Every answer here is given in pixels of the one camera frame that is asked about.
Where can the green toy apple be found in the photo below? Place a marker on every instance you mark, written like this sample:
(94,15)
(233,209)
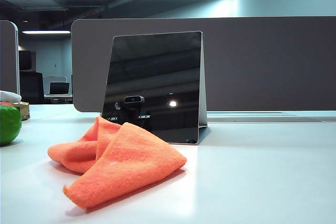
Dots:
(8,127)

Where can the white and tan objects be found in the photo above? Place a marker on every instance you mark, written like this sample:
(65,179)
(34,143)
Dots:
(25,112)

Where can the wide grey-brown desk divider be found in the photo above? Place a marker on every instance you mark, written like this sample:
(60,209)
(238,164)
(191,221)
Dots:
(262,64)

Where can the short ceiling light strip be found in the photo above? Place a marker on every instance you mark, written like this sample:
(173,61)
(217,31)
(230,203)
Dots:
(46,32)

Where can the standing mirror with white frame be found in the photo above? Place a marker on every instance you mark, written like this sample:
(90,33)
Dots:
(155,77)

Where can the orange toy fruit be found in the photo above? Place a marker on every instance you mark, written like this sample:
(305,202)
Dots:
(4,103)

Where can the orange microfibre cloth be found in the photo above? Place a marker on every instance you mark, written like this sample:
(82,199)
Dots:
(126,161)

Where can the white background desk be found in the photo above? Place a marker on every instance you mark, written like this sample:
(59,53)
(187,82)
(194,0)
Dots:
(59,98)

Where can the white tissue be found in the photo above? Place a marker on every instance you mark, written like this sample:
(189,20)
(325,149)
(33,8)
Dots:
(9,96)

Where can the dark background cabinet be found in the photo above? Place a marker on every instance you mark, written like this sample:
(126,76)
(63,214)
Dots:
(26,60)

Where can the black office chair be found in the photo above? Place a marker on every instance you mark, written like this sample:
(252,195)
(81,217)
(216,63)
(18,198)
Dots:
(31,87)

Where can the narrow grey desk divider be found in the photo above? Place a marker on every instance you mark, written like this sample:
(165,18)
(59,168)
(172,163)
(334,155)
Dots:
(8,58)

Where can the background laptop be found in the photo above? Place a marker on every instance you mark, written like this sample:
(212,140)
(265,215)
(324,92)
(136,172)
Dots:
(59,88)

